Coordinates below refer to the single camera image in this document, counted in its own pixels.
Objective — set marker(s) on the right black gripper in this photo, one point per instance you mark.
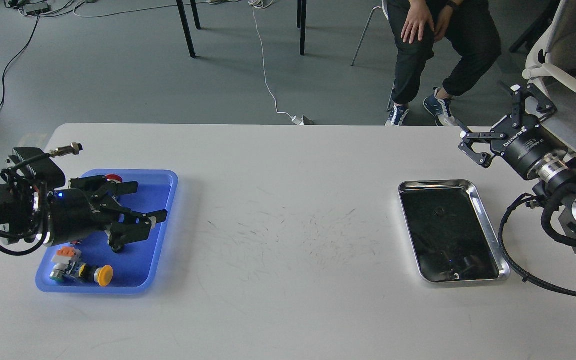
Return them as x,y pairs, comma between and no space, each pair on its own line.
525,147

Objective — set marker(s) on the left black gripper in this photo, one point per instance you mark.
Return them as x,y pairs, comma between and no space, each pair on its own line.
72,217

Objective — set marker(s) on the black gear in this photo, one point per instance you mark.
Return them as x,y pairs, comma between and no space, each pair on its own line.
117,248
439,212

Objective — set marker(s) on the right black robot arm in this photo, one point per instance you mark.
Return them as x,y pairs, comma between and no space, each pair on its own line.
556,190

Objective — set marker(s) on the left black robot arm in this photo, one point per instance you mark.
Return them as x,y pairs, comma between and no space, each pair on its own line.
36,211

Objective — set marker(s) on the blue plastic tray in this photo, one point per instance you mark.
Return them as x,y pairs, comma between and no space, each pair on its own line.
135,267

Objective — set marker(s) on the silver metal tray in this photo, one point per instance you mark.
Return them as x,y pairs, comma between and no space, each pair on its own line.
458,249

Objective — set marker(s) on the person's left hand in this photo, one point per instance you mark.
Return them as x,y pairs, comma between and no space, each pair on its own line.
443,23

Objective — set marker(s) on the person's right hand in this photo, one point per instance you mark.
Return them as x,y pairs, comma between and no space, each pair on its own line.
418,18

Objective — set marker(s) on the black table legs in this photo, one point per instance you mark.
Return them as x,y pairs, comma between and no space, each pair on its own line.
301,24

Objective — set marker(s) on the red push button switch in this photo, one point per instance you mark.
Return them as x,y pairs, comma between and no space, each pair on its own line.
113,178

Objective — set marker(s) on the yellow push button switch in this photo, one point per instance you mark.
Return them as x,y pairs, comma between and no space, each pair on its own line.
95,274

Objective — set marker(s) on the orange grey green switch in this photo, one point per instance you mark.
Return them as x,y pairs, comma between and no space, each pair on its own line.
67,262

